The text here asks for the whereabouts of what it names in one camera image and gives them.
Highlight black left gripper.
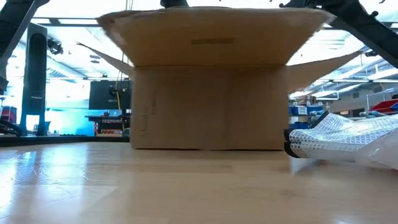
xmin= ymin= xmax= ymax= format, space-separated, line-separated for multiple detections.
xmin=160 ymin=0 xmax=190 ymax=9

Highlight brown cardboard box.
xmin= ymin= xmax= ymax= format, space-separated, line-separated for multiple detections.
xmin=76 ymin=6 xmax=363 ymax=151

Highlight white plastic bag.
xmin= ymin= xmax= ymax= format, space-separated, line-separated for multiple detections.
xmin=284 ymin=112 xmax=398 ymax=170

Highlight black monitor screen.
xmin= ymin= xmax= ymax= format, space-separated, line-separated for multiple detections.
xmin=88 ymin=80 xmax=133 ymax=110

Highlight dark office desk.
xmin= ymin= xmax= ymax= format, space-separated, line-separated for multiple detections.
xmin=85 ymin=114 xmax=131 ymax=137

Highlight tall black tower stand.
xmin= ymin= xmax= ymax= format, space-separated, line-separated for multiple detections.
xmin=20 ymin=22 xmax=49 ymax=137

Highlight cardboard box on shelf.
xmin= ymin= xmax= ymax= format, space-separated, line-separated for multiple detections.
xmin=295 ymin=95 xmax=317 ymax=106

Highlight blue storage bin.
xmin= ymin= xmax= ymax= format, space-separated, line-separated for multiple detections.
xmin=292 ymin=121 xmax=312 ymax=130

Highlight grey blue robot tube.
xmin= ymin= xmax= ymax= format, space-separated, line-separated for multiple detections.
xmin=309 ymin=109 xmax=330 ymax=123
xmin=359 ymin=110 xmax=395 ymax=119

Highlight red crate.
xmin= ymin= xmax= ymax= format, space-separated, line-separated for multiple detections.
xmin=0 ymin=106 xmax=18 ymax=124

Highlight red storage bin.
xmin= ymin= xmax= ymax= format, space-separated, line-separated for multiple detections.
xmin=369 ymin=99 xmax=398 ymax=114

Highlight dark hanging cables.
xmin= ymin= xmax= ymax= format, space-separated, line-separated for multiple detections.
xmin=115 ymin=0 xmax=134 ymax=131

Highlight black overhead frame beam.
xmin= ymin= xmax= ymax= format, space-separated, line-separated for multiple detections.
xmin=30 ymin=17 xmax=398 ymax=31

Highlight black ceiling camera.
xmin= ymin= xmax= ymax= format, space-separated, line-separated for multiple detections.
xmin=46 ymin=37 xmax=65 ymax=56

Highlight thick black hose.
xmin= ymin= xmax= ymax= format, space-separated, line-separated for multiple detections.
xmin=0 ymin=119 xmax=24 ymax=138

